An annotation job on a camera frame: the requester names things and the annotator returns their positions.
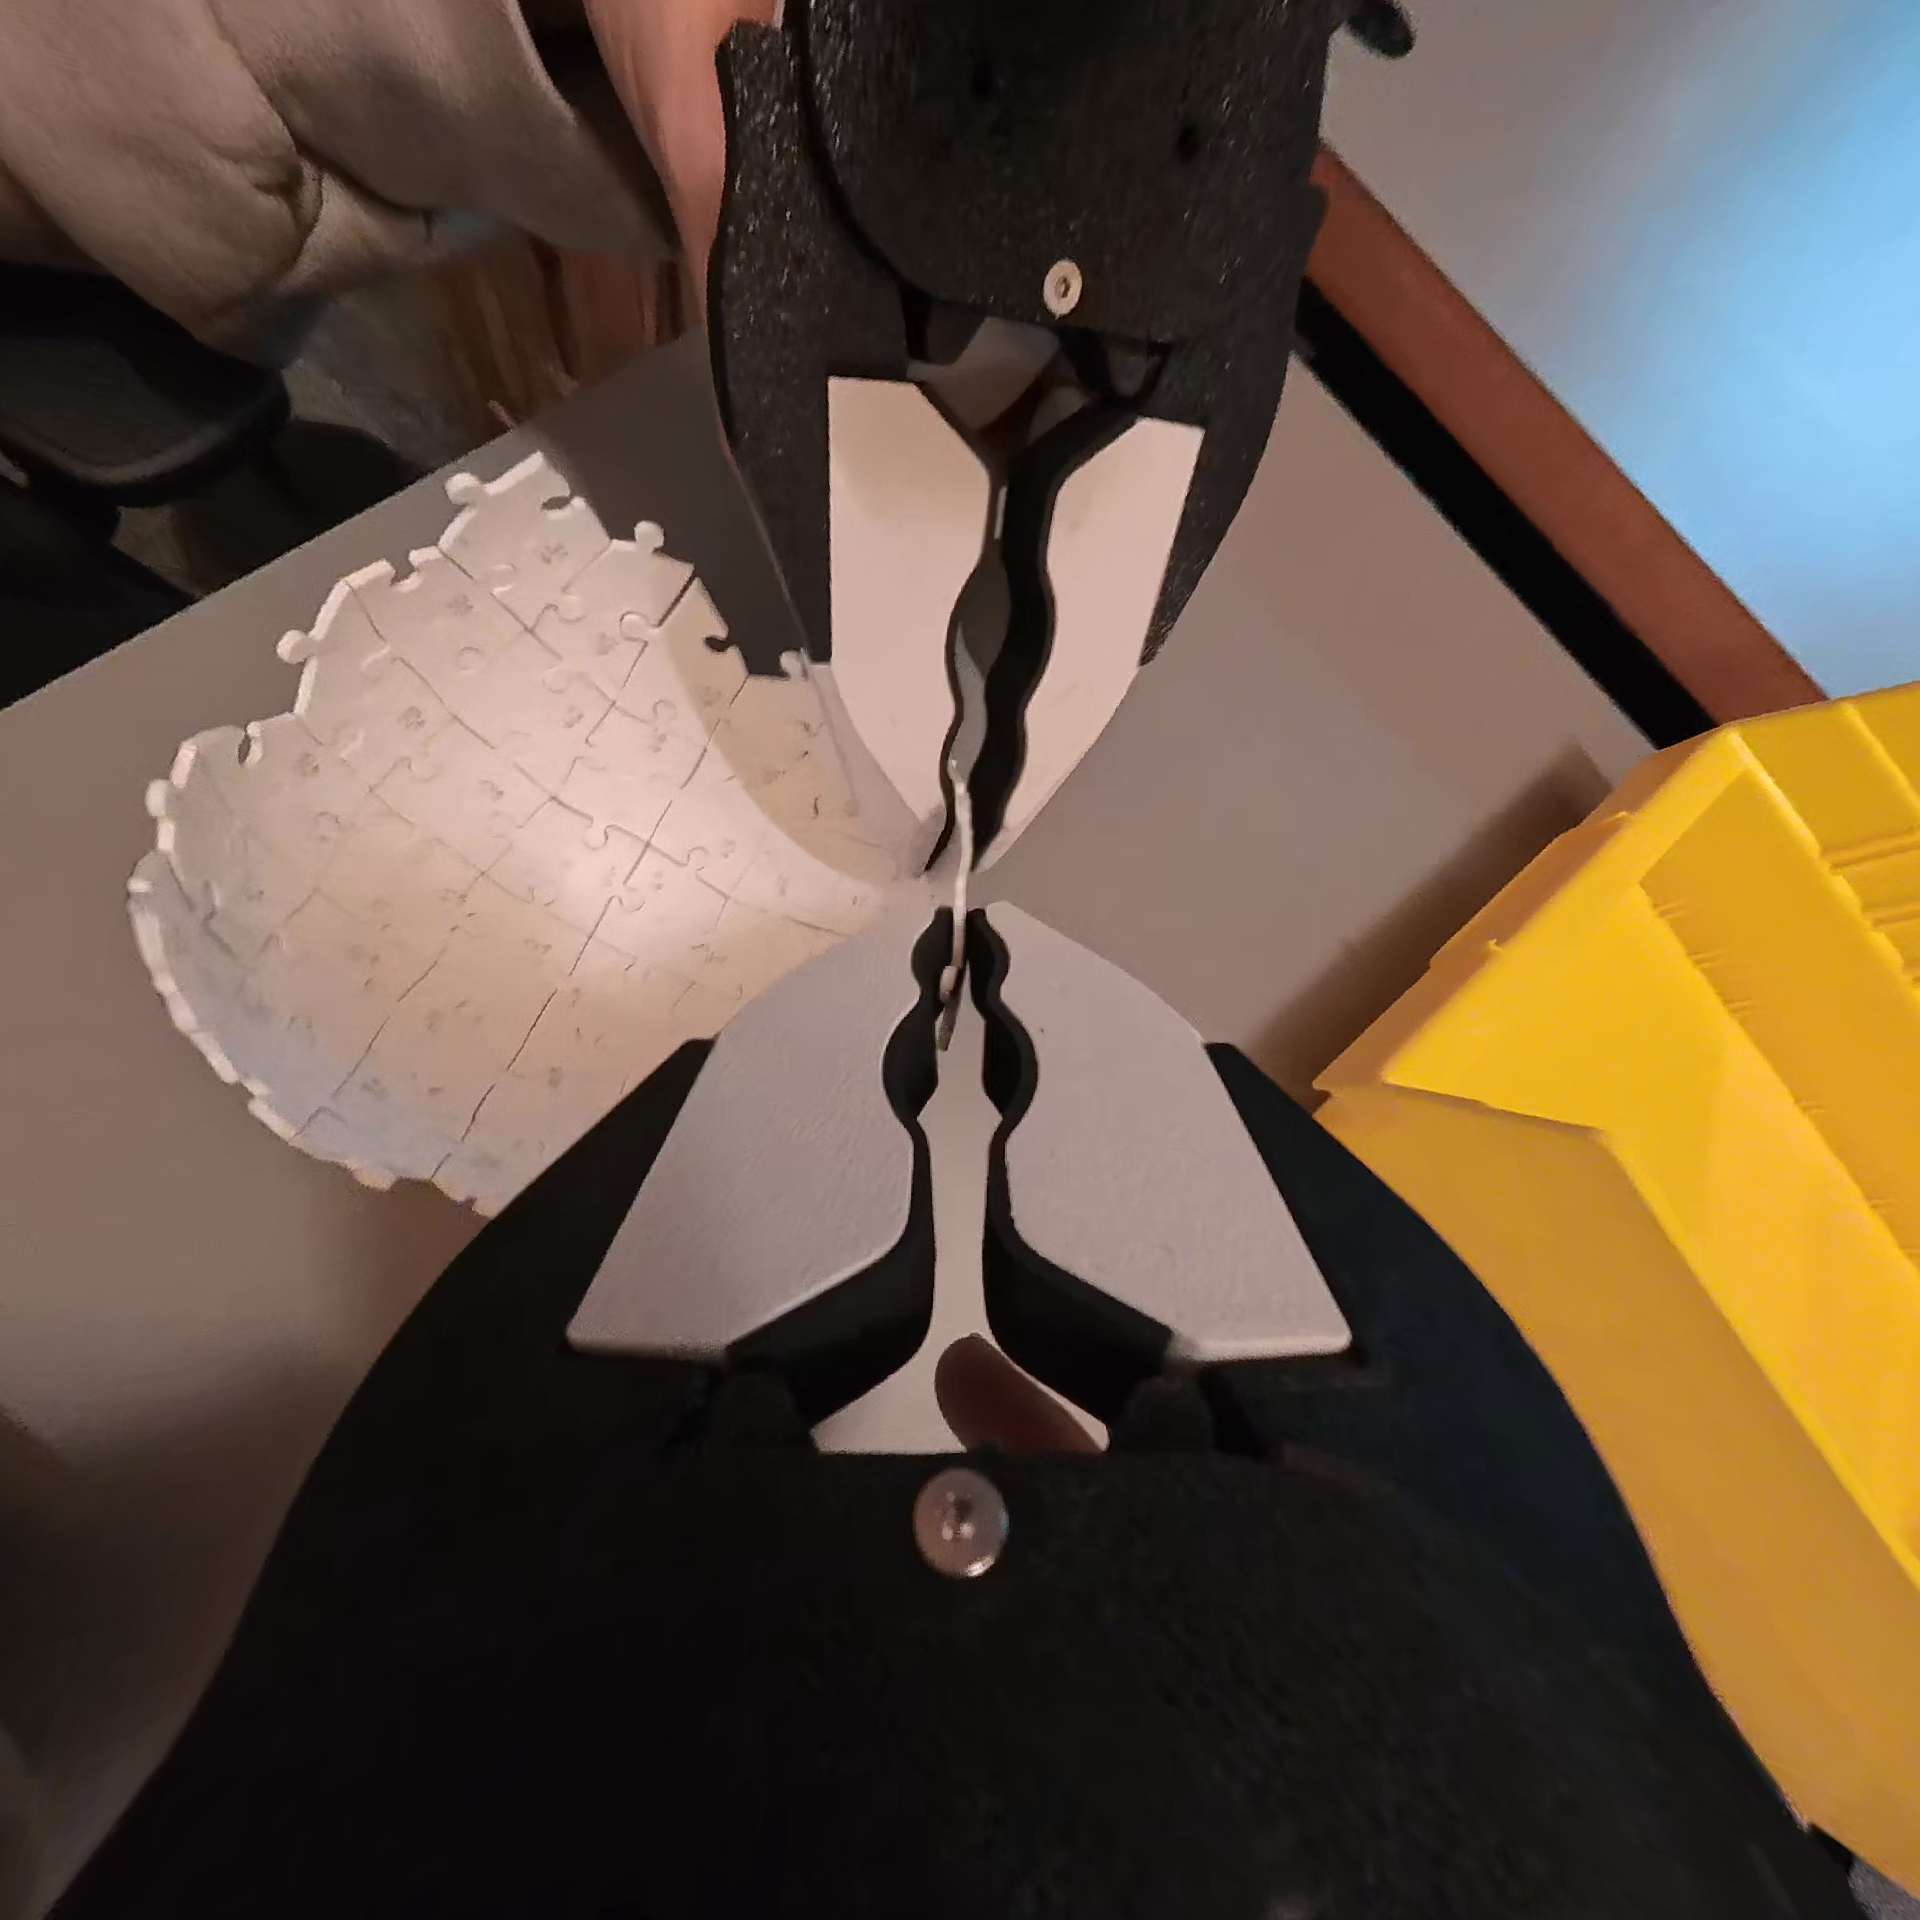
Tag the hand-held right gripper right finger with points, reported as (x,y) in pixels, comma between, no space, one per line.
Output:
(1157,1186)

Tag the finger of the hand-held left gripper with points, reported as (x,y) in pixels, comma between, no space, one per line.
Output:
(1111,569)
(893,569)

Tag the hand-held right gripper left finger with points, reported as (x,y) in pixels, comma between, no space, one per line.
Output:
(751,1186)

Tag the curved jigsaw puzzle piece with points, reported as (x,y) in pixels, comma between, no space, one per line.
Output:
(952,991)

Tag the partly built puzzle ball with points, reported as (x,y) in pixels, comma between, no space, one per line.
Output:
(481,871)

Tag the person's right hand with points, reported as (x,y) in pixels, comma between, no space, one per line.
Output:
(997,1410)

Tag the wooden pillar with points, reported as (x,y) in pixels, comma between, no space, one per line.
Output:
(571,330)

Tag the yellow plastic bin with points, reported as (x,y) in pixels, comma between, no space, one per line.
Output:
(1681,1125)

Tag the wood-edged grey table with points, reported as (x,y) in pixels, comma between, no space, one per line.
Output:
(1726,301)

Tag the black chair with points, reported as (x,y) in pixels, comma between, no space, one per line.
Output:
(180,494)

